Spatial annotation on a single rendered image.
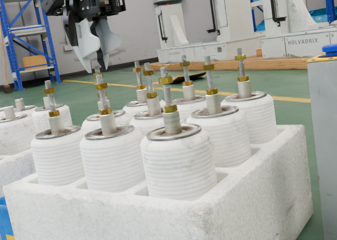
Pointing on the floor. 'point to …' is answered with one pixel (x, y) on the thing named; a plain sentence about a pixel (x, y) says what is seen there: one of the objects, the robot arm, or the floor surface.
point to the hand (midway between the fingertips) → (94, 64)
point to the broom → (4, 66)
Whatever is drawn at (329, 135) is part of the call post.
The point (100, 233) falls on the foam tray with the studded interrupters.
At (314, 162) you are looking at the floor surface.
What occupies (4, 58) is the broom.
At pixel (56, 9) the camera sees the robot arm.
